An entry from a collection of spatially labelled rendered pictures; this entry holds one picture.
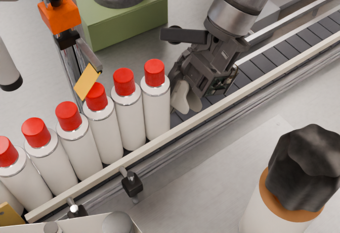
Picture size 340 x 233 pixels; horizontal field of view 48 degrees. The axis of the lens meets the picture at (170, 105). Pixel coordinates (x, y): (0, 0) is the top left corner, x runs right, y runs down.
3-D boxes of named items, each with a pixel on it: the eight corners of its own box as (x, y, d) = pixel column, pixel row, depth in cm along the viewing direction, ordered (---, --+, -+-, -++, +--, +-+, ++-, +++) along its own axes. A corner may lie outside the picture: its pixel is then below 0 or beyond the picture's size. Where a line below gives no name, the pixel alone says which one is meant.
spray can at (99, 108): (111, 170, 72) (93, 108, 56) (91, 155, 74) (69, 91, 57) (129, 151, 75) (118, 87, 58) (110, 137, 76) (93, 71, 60)
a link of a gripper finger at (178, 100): (171, 131, 71) (193, 94, 66) (154, 110, 73) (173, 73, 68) (183, 129, 73) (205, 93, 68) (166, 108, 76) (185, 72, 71)
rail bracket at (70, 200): (83, 242, 69) (69, 221, 59) (68, 215, 72) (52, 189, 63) (99, 232, 70) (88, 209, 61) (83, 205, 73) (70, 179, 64)
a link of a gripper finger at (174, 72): (163, 97, 69) (183, 59, 64) (159, 92, 70) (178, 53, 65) (181, 95, 72) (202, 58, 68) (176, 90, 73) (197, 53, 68)
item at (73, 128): (84, 188, 70) (57, 130, 53) (71, 168, 73) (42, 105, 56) (108, 173, 72) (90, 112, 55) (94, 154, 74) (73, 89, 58)
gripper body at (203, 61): (196, 101, 64) (231, 43, 58) (168, 70, 68) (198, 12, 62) (224, 97, 70) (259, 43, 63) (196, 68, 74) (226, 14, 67)
